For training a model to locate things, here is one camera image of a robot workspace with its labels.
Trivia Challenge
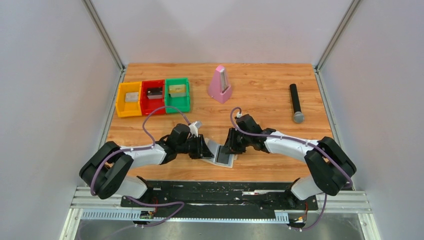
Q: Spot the black card stack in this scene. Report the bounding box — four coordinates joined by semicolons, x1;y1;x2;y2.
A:
146;87;164;100

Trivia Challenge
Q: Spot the gold card stack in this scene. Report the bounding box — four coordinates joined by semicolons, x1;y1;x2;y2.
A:
168;84;187;98

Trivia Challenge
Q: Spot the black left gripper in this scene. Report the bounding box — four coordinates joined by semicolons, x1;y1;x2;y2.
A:
176;134;215;160

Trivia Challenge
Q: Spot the black credit card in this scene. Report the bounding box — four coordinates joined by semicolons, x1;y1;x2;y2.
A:
214;145;237;168

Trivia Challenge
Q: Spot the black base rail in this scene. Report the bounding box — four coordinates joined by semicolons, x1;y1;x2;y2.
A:
71;180;374;223

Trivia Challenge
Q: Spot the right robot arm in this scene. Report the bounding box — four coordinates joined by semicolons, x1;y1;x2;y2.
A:
225;114;357;209

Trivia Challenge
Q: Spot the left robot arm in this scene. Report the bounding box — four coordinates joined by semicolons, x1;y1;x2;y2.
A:
78;123;216;207

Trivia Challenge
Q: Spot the pink metronome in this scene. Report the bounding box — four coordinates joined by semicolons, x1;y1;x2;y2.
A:
207;65;233;104

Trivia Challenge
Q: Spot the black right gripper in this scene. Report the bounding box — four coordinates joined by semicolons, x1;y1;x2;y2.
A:
221;128;252;155

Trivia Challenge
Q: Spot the silver card stack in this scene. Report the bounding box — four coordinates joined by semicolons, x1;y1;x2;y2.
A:
124;92;139;103

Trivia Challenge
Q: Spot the yellow plastic bin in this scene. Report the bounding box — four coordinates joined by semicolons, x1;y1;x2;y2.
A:
115;81;142;118

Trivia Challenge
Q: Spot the black silver microphone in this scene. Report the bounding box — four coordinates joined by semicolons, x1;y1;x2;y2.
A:
289;83;305;124

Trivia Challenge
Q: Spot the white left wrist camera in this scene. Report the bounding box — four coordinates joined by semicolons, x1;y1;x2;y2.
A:
188;120;203;137

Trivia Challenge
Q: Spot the red plastic bin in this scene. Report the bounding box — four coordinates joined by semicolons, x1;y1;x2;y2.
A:
140;79;165;116

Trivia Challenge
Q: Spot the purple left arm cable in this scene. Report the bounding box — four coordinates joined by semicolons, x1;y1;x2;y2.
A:
90;105;193;231

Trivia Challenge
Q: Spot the green plastic bin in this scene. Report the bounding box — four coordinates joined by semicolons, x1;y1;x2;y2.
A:
164;77;191;113

